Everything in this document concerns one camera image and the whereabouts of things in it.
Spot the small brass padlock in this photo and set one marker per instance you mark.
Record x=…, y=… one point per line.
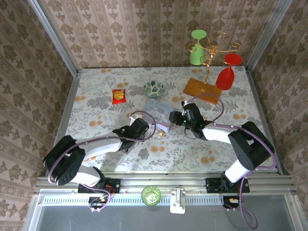
x=161, y=133

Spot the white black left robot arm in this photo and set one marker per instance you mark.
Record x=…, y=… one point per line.
x=103, y=145

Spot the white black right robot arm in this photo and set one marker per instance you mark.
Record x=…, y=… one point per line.
x=216, y=133

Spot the pale blue notebook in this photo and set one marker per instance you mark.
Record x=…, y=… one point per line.
x=158, y=109

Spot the green leaf pattern bowl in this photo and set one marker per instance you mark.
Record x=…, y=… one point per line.
x=154, y=89

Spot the red snack packet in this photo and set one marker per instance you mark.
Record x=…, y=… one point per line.
x=119, y=96

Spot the red plastic wine glass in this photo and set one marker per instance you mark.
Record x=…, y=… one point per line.
x=225, y=77

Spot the green plastic wine glass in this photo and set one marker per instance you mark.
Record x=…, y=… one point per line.
x=197, y=54

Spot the green transparent cup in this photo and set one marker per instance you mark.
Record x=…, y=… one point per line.
x=150, y=196

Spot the aluminium mounting rail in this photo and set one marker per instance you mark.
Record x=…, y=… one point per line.
x=163, y=183

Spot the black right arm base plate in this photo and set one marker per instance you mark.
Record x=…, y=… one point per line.
x=216, y=185

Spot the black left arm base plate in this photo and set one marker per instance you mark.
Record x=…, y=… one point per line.
x=108, y=185

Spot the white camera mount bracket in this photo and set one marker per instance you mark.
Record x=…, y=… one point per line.
x=177, y=201

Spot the aluminium frame post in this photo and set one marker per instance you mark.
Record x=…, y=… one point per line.
x=269, y=33
x=55, y=38

